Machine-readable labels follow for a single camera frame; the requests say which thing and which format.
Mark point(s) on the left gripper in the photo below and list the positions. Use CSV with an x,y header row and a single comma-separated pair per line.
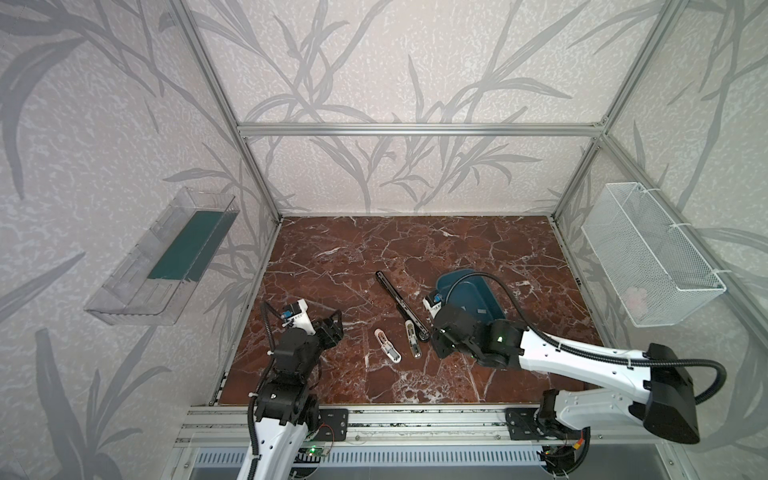
x,y
330,327

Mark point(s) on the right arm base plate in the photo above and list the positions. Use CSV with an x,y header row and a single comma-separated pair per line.
x,y
522,423

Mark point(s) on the aluminium mounting rail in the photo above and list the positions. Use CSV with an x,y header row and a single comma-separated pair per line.
x,y
369,425

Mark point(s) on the teal plastic tray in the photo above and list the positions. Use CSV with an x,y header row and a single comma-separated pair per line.
x,y
473,295

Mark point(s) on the clear plastic wall bin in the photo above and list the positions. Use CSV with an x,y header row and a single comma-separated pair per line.
x,y
153,284

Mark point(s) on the white wire mesh basket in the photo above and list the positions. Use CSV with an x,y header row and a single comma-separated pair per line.
x,y
640,245

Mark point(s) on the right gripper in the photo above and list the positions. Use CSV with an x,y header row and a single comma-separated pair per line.
x,y
441,327

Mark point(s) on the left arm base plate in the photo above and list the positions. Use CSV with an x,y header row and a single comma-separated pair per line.
x,y
331,426

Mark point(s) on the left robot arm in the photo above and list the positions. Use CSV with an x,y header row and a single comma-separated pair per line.
x,y
283,413

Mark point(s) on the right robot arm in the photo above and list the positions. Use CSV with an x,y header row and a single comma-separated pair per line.
x,y
624,392

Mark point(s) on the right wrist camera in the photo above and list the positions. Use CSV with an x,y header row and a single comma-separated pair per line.
x,y
433,303

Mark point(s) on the pink object in basket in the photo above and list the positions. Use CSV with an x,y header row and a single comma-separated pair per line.
x,y
635,301

